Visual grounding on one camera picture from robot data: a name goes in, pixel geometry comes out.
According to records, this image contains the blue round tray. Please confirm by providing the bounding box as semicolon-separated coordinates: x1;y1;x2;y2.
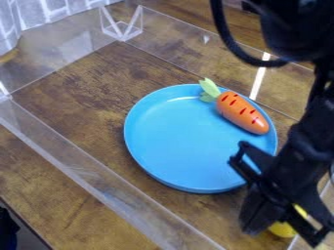
125;84;278;193

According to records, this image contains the yellow toy lemon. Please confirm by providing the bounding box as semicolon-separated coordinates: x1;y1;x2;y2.
268;204;308;238

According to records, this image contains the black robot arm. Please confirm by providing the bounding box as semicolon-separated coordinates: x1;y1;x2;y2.
211;0;334;246

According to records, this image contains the clear acrylic enclosure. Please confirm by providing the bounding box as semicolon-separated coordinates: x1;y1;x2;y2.
0;4;334;250

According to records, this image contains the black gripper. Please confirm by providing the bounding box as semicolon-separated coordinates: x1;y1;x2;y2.
227;123;334;249

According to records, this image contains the black cable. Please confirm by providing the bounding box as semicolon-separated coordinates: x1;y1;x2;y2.
209;0;292;68

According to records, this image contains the orange toy carrot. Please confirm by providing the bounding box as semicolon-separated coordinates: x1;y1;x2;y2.
198;78;269;135

